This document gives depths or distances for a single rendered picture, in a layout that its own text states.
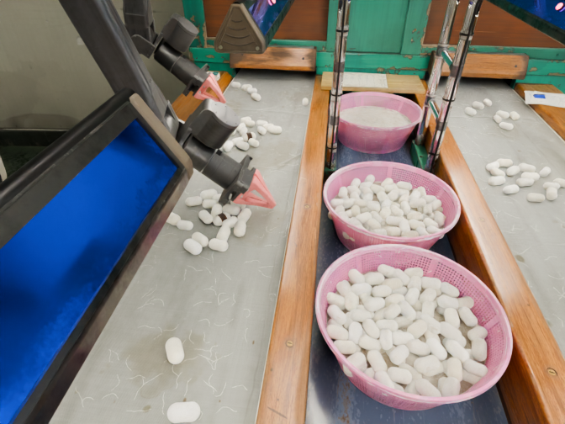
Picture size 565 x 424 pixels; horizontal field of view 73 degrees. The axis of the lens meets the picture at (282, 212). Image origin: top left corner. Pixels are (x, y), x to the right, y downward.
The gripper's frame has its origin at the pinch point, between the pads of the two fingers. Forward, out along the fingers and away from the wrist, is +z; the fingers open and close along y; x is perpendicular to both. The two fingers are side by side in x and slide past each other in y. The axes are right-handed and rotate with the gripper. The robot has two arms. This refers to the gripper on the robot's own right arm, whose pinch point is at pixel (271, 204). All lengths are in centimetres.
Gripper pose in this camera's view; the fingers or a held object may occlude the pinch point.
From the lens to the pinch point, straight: 75.2
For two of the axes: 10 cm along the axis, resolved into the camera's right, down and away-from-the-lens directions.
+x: -6.2, 5.7, 5.4
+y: 1.2, -6.1, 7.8
